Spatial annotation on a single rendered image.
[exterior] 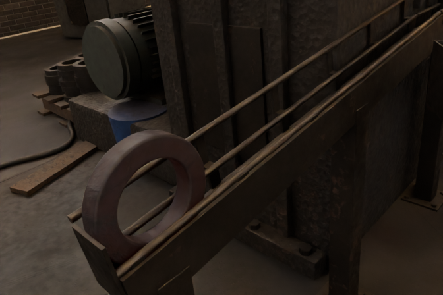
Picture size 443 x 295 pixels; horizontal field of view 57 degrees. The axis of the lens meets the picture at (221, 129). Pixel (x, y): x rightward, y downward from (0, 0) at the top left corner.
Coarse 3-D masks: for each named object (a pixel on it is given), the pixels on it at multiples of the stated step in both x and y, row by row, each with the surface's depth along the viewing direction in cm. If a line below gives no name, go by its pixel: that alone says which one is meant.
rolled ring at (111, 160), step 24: (120, 144) 51; (144, 144) 51; (168, 144) 54; (96, 168) 50; (120, 168) 49; (192, 168) 58; (96, 192) 48; (120, 192) 50; (192, 192) 59; (96, 216) 48; (168, 216) 60; (120, 240) 51; (144, 240) 56; (120, 264) 52
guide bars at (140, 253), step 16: (432, 16) 111; (416, 32) 104; (352, 80) 85; (336, 96) 80; (320, 112) 77; (272, 144) 69; (256, 160) 66; (240, 176) 63; (192, 208) 58; (176, 224) 56; (160, 240) 54; (144, 256) 52
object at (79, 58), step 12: (72, 60) 256; (48, 72) 262; (60, 72) 245; (72, 72) 244; (84, 72) 224; (48, 84) 266; (60, 84) 249; (72, 84) 246; (84, 84) 229; (36, 96) 272; (48, 96) 267; (60, 96) 264; (72, 96) 250; (48, 108) 278; (60, 108) 247; (72, 120) 254
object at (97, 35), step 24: (96, 24) 185; (120, 24) 186; (144, 24) 188; (96, 48) 189; (120, 48) 179; (144, 48) 186; (96, 72) 198; (120, 72) 182; (144, 72) 189; (96, 96) 223; (120, 96) 194; (144, 96) 205; (96, 120) 207; (168, 120) 182; (96, 144) 218; (168, 168) 175
